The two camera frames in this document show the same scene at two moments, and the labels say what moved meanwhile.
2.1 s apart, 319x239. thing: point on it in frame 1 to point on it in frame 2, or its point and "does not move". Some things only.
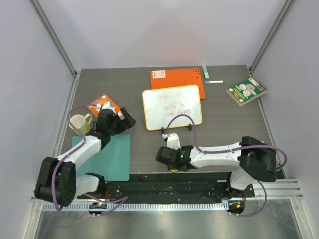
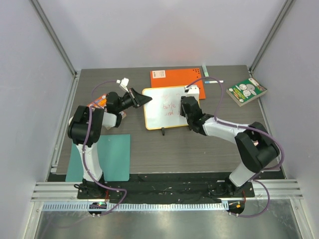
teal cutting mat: x=113 y=162 does not move
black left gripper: x=124 y=124 to x=137 y=99
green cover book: x=246 y=91 does not move
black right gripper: x=166 y=157 to x=188 y=102
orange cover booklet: x=95 y=107 does not move
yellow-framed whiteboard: x=161 y=104 does not move
